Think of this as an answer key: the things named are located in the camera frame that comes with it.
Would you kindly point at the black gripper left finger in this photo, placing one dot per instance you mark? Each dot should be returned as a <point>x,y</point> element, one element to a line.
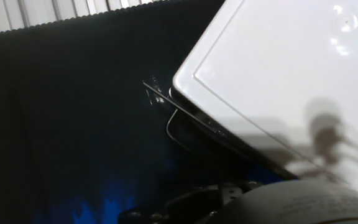
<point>182,208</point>

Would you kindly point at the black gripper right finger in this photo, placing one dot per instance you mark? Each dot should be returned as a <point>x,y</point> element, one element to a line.
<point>238,189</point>

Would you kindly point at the blue mountain print mat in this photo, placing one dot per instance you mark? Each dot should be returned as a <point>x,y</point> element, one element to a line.
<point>57,109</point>

